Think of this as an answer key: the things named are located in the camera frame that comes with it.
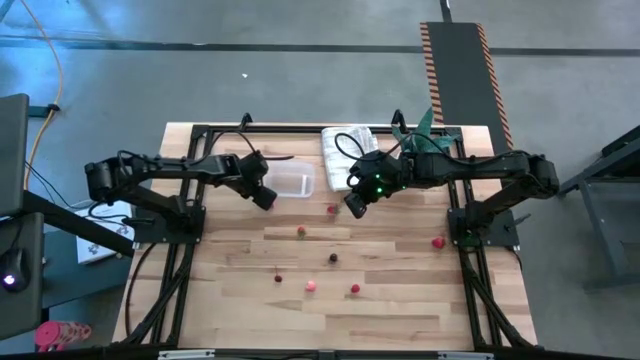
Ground black aluminium table frame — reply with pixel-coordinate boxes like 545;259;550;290
119;123;539;351

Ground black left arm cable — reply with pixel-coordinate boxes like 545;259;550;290
202;128;295;169

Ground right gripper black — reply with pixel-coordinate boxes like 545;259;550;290
344;159;396;220

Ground black mat with orange stripes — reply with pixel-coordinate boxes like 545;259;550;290
418;20;516;151

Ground black desk beam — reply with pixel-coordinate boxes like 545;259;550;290
22;189;136;257

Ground clear plastic tupperware container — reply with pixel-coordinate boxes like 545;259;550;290
263;160;316;199

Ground white folded towel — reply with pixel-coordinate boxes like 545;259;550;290
320;125;380;193

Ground dark desk top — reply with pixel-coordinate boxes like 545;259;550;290
39;227;134;311

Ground green plant with white pot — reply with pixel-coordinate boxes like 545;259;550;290
390;106;459;156

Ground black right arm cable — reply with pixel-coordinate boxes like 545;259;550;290
333;130;531;169

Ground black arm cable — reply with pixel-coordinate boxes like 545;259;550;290
202;128;295;169
333;130;531;169

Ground white box with printed markers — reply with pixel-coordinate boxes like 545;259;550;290
74;202;136;265

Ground yellow cable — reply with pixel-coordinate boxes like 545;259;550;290
18;0;65;191

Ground grey mouse pad panel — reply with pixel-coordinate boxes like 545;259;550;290
0;212;45;341

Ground black floor bracket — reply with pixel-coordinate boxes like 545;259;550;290
27;102;64;119

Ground silver metal bracket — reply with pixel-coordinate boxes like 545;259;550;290
437;351;496;360
157;349;216;360

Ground dark grey monitor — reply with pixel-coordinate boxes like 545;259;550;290
0;93;30;217

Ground black metal cart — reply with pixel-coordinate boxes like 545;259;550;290
558;124;640;291

